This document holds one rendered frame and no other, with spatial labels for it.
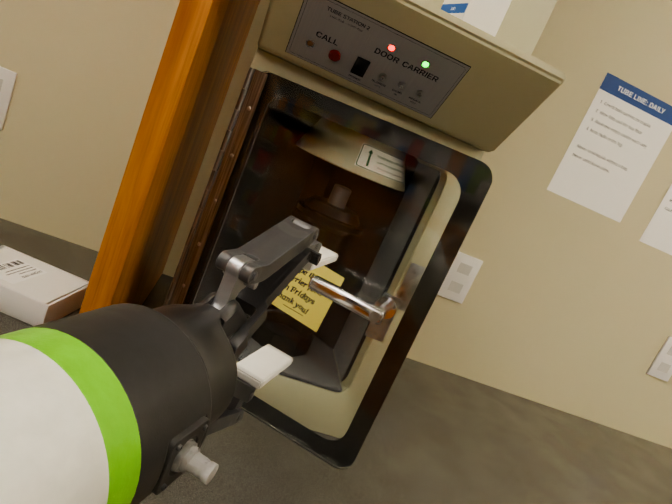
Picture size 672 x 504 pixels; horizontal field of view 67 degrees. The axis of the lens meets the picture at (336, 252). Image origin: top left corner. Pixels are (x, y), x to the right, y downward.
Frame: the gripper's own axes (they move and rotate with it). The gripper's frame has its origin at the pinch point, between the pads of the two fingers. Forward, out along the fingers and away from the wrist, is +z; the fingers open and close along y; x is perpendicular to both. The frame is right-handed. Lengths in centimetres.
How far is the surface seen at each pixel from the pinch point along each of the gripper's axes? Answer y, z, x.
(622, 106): 45, 87, -26
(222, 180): 4.8, 14.3, 19.0
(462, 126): 22.2, 23.7, -4.0
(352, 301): 0.3, 9.1, -3.1
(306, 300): -3.8, 14.1, 2.9
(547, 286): 1, 89, -31
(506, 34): 34.8, 27.8, -3.6
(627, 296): 6, 99, -50
